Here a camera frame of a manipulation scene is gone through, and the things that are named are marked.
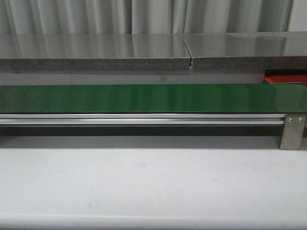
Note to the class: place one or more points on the aluminium conveyor frame rail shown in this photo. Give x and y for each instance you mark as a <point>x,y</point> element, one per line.
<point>141,119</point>

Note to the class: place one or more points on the grey stone counter slab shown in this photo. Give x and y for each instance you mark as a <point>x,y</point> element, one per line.
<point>248,51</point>
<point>93,52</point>

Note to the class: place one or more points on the red plastic tray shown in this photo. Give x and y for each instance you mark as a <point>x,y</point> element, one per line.
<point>301,78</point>

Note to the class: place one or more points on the green conveyor belt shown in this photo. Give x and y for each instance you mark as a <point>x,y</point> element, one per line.
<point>283,98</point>

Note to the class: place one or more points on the steel conveyor support bracket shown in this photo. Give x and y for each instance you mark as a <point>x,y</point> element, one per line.
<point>294,125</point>

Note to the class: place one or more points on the grey pleated curtain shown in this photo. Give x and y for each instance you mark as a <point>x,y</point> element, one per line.
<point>44,17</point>

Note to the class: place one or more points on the grey stone counter right slab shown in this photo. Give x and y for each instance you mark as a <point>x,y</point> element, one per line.
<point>248,51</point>

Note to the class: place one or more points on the grey stone counter left slab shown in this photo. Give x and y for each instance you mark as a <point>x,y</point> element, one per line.
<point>93,52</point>

